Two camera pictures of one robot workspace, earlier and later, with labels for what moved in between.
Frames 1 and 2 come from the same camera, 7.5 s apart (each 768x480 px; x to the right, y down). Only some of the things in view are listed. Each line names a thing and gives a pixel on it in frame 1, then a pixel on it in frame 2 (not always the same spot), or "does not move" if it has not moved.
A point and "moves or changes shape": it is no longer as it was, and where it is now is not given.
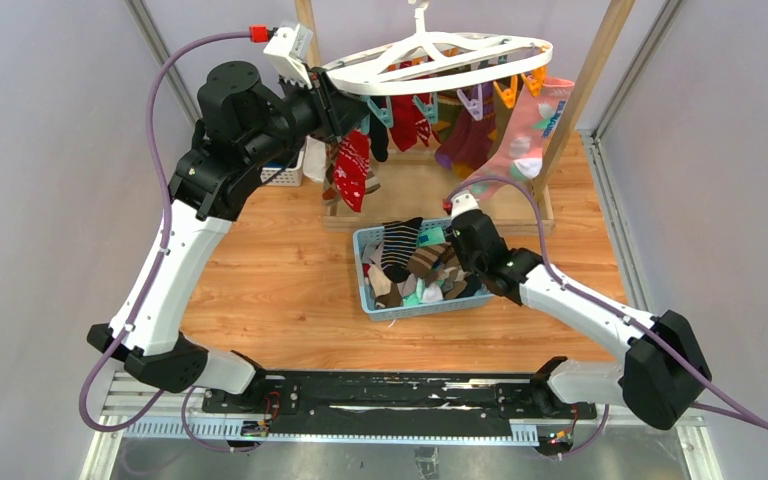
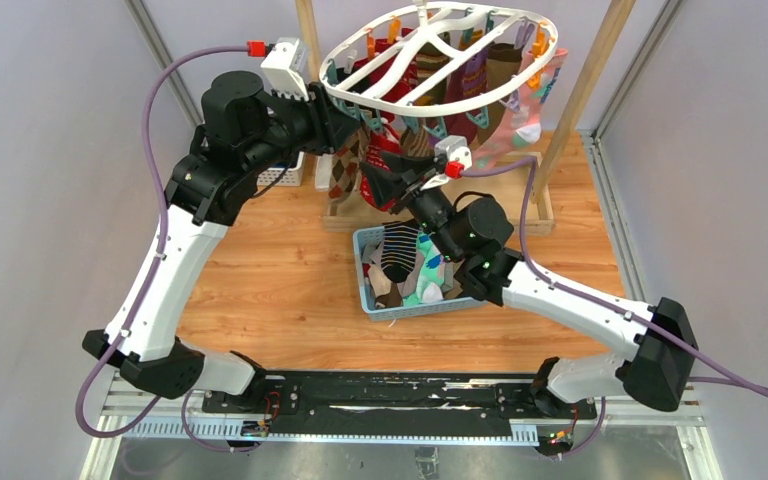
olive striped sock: (449, 110) to (430, 57)
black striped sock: (399, 245) does not move
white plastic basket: (280, 176) does not move
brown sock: (496, 136) to (502, 60)
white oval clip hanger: (426, 60) moves or changes shape
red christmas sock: (352, 167) to (382, 138)
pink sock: (534, 123) to (523, 126)
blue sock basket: (361, 237) does not move
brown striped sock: (426, 262) to (417, 143)
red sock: (404, 123) to (384, 137)
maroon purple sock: (469, 144) to (468, 79)
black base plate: (387, 397) does not move
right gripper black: (451, 237) to (404, 174)
